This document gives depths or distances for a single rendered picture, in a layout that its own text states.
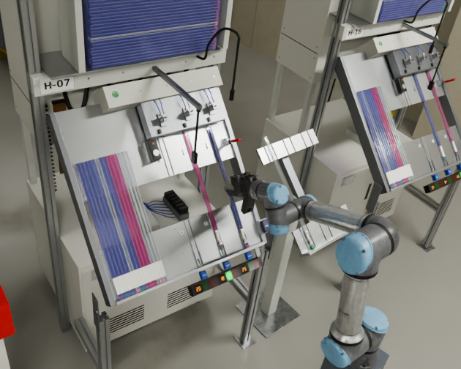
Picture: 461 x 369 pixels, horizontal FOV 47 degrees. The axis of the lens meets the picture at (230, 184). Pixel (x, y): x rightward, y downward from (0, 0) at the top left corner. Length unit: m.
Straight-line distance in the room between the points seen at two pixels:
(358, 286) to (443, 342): 1.46
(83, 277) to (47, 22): 0.99
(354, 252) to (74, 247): 1.20
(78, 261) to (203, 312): 0.87
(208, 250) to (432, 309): 1.59
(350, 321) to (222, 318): 1.15
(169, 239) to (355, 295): 0.73
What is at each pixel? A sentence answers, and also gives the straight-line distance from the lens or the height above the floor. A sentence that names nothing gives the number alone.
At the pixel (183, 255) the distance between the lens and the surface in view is 2.04.
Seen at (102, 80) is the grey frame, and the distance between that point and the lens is 1.97.
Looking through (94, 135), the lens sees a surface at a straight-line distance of 1.98.
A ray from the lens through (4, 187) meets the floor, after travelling 3.70.
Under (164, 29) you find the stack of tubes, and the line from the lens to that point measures 1.97.
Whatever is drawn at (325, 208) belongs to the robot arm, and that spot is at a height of 1.07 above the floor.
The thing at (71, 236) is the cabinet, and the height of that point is 0.62.
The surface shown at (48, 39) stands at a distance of 2.03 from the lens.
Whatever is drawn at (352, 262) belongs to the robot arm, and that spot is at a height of 1.13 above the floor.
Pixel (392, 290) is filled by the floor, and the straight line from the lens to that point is 3.25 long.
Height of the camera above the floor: 2.21
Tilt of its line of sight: 37 degrees down
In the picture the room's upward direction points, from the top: 8 degrees clockwise
